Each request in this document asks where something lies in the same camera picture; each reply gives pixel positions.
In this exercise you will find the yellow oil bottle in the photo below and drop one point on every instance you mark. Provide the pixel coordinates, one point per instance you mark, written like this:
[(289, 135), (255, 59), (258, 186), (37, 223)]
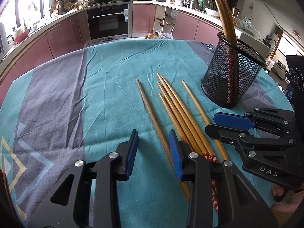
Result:
[(150, 34)]

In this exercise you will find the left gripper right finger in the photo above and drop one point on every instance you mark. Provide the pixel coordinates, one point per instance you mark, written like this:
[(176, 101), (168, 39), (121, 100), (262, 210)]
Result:
[(220, 185)]

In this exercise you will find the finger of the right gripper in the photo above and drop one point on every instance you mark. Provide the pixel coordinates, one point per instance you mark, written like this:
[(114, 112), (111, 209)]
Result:
[(243, 140), (265, 119)]

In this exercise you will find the right hand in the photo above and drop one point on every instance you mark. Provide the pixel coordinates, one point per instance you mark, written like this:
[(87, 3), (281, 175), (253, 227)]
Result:
[(283, 195)]

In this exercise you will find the pink sleeve forearm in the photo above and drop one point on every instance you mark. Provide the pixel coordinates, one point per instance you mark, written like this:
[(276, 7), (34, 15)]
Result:
[(284, 211)]

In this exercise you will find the black mesh utensil holder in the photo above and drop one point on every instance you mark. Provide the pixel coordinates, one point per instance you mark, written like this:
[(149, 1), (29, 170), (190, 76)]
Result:
[(214, 83)]

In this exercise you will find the black built-in oven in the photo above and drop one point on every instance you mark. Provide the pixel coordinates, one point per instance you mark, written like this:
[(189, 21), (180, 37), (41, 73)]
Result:
[(112, 20)]

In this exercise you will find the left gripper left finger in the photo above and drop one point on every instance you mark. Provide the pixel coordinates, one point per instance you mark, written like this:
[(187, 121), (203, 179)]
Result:
[(88, 191)]

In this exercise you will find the red bowl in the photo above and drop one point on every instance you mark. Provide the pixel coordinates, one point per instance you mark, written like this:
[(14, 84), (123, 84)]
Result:
[(21, 37)]

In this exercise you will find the teal grey tablecloth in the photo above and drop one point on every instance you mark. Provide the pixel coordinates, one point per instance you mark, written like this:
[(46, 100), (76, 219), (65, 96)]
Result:
[(81, 105)]

